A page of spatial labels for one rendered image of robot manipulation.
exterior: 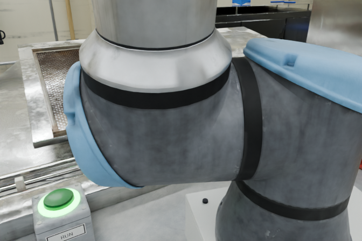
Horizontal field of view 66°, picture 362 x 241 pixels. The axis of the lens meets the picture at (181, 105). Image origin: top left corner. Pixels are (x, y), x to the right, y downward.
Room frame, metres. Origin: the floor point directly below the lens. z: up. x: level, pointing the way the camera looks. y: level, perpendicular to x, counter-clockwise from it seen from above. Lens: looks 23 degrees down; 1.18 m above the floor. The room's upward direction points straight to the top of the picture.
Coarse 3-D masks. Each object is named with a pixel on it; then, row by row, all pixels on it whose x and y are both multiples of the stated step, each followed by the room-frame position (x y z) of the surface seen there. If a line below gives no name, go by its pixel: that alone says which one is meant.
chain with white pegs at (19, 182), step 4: (20, 176) 0.41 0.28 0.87; (68, 176) 0.44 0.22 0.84; (16, 180) 0.39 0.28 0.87; (20, 180) 0.40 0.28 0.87; (56, 180) 0.43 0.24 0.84; (16, 184) 0.39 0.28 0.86; (20, 184) 0.39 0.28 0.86; (24, 184) 0.40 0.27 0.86; (44, 184) 0.42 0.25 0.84; (20, 188) 0.39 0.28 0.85; (24, 188) 0.40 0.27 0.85; (28, 188) 0.41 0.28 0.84; (16, 192) 0.40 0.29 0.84; (0, 196) 0.39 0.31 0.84
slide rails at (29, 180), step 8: (64, 168) 0.46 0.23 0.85; (72, 168) 0.46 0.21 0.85; (32, 176) 0.43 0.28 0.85; (40, 176) 0.43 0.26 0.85; (48, 176) 0.43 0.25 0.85; (56, 176) 0.44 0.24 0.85; (72, 176) 0.43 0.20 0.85; (8, 184) 0.41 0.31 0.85; (48, 184) 0.41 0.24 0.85; (0, 192) 0.39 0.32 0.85
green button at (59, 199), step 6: (54, 192) 0.32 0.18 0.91; (60, 192) 0.32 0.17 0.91; (66, 192) 0.32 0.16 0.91; (72, 192) 0.32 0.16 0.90; (48, 198) 0.31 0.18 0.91; (54, 198) 0.31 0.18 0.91; (60, 198) 0.31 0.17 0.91; (66, 198) 0.31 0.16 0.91; (72, 198) 0.31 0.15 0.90; (48, 204) 0.30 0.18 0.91; (54, 204) 0.30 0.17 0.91; (60, 204) 0.30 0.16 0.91; (66, 204) 0.30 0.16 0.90; (54, 210) 0.29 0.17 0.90
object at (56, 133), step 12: (36, 48) 0.95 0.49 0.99; (48, 48) 0.97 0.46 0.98; (60, 48) 0.99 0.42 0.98; (72, 48) 1.00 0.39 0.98; (36, 60) 0.88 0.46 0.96; (48, 60) 0.89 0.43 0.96; (60, 60) 0.90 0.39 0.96; (72, 60) 0.91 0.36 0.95; (48, 72) 0.81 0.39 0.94; (48, 96) 0.68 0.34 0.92; (60, 96) 0.68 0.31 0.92; (48, 108) 0.62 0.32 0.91; (60, 108) 0.62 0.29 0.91; (60, 132) 0.52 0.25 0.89
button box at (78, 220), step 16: (48, 192) 0.33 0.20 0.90; (80, 192) 0.33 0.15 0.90; (32, 208) 0.30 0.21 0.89; (80, 208) 0.30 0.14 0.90; (48, 224) 0.27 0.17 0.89; (64, 224) 0.28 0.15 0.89; (80, 224) 0.29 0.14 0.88; (48, 240) 0.27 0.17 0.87; (64, 240) 0.28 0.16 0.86; (80, 240) 0.29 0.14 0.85
